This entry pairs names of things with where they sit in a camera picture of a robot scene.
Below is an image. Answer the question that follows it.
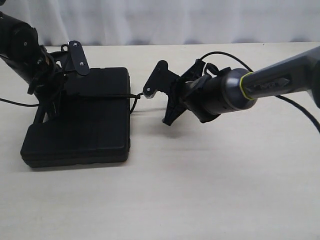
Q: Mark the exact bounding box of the white backdrop curtain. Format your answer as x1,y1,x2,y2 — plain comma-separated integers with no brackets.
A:
0,0,320,46

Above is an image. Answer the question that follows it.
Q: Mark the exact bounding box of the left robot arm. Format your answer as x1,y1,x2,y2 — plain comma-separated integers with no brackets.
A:
0,13,71,119

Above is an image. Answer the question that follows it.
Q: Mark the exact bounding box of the black cord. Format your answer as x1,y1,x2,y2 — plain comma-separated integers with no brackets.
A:
74,91,146,116

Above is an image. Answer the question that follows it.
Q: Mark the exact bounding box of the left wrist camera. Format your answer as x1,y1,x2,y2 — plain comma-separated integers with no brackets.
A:
68,40,90,76

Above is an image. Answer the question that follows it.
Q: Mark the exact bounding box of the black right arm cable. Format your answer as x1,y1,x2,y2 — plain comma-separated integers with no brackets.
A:
198,51,320,133

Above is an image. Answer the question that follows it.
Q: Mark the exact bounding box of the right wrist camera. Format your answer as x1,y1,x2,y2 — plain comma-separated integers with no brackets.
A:
142,60,180,99

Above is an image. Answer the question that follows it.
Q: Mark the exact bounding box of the black plastic carry case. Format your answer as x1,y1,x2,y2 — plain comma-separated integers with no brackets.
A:
20,67,131,168

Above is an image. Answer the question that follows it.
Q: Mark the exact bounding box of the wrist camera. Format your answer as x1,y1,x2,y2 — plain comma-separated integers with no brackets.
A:
142,60,180,99
68,40,90,76

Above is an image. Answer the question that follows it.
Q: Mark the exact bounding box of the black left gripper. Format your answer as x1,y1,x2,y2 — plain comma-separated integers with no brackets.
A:
27,44,71,119

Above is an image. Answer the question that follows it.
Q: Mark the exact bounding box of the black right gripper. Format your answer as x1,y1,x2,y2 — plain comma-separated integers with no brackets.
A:
162,59,213,125

